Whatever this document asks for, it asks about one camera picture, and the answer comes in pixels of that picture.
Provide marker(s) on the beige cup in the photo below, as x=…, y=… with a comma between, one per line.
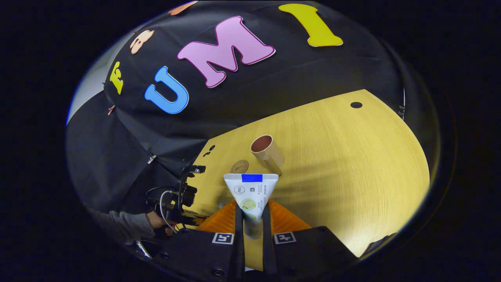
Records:
x=270, y=154

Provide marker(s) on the round brown coaster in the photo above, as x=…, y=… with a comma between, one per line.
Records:
x=238, y=167

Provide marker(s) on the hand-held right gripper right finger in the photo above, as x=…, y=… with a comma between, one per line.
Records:
x=268, y=243

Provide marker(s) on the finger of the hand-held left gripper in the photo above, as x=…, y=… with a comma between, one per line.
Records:
x=191, y=219

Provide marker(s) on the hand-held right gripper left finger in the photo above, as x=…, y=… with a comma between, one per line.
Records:
x=239, y=243

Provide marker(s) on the silver metal clip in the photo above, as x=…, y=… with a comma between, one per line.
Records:
x=152, y=159

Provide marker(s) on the wooden desktop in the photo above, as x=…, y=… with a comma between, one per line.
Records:
x=352, y=164

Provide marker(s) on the black backdrop cloth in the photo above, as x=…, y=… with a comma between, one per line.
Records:
x=274, y=86

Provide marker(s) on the white toothpaste tube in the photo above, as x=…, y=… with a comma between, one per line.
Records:
x=250, y=196

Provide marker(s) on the pink clip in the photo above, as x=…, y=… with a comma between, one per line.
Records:
x=111, y=110

